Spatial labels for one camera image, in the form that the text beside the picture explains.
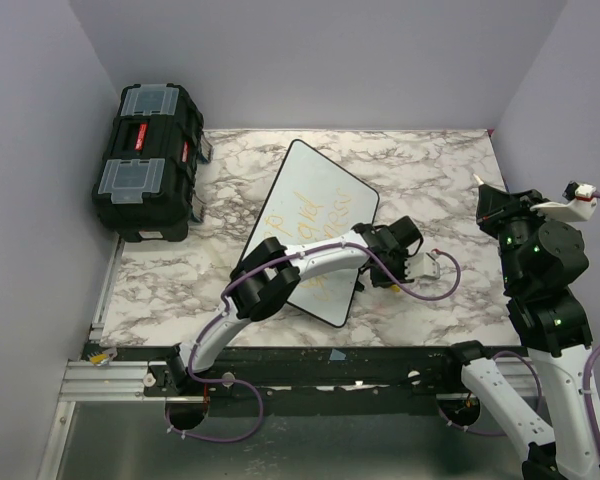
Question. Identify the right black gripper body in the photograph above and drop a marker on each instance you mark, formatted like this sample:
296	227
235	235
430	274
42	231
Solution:
519	208

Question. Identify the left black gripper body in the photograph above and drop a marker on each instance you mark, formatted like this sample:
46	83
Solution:
397	268

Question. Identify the black framed whiteboard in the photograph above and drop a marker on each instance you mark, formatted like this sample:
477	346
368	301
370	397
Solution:
314	199

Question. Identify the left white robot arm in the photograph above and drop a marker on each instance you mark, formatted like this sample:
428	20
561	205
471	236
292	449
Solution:
264	280

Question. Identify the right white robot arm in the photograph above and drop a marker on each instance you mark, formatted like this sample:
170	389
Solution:
541	255

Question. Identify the blue tape piece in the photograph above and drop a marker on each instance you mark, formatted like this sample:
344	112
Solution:
337	355

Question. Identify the black plastic toolbox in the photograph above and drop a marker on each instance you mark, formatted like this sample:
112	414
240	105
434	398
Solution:
145	188

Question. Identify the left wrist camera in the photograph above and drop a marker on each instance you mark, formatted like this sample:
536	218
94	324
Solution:
422	265

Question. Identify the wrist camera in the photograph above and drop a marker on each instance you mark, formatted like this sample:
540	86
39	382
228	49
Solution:
580	204
422	265

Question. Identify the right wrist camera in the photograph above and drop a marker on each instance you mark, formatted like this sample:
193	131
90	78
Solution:
580	204

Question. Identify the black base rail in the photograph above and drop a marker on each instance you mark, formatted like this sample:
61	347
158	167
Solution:
302	381

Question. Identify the aluminium extrusion frame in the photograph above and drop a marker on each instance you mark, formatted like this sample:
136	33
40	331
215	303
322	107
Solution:
83	382

